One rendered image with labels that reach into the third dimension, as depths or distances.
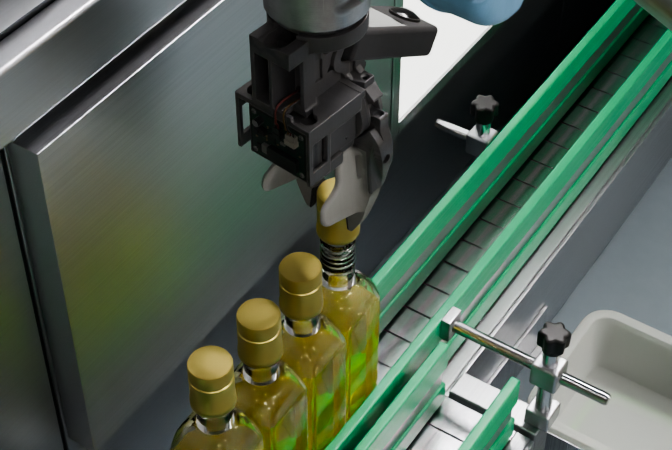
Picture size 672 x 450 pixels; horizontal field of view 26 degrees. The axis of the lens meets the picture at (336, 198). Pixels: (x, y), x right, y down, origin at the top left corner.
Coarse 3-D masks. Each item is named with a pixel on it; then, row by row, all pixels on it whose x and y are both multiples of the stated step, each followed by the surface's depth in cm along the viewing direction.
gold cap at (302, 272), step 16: (288, 256) 114; (304, 256) 114; (288, 272) 113; (304, 272) 113; (320, 272) 113; (288, 288) 113; (304, 288) 112; (320, 288) 114; (288, 304) 114; (304, 304) 114; (320, 304) 115
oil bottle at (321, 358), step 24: (288, 336) 117; (312, 336) 117; (336, 336) 118; (288, 360) 117; (312, 360) 117; (336, 360) 120; (312, 384) 118; (336, 384) 122; (312, 408) 120; (336, 408) 124; (312, 432) 122; (336, 432) 126
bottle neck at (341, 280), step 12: (324, 252) 118; (336, 252) 117; (348, 252) 118; (324, 264) 119; (336, 264) 118; (348, 264) 119; (324, 276) 120; (336, 276) 119; (348, 276) 120; (336, 288) 120; (348, 288) 121
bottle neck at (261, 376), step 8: (248, 368) 112; (256, 368) 112; (264, 368) 112; (272, 368) 113; (248, 376) 113; (256, 376) 113; (264, 376) 113; (272, 376) 113; (256, 384) 113; (264, 384) 113
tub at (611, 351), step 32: (608, 320) 152; (576, 352) 150; (608, 352) 155; (640, 352) 152; (608, 384) 155; (640, 384) 154; (576, 416) 152; (608, 416) 152; (640, 416) 152; (608, 448) 140; (640, 448) 149
